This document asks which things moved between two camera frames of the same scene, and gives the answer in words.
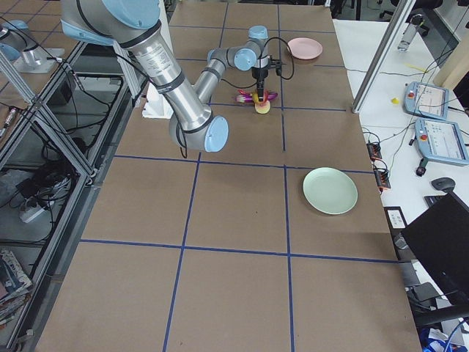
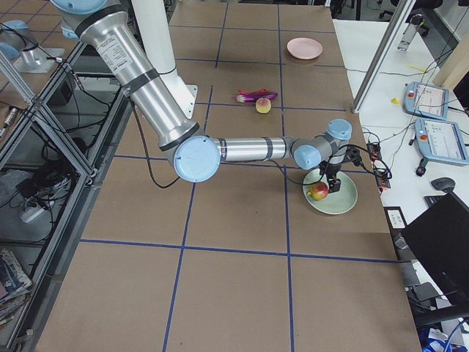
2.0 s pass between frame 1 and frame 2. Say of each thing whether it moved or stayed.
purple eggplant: stayed
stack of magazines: stayed
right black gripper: moved
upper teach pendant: stayed
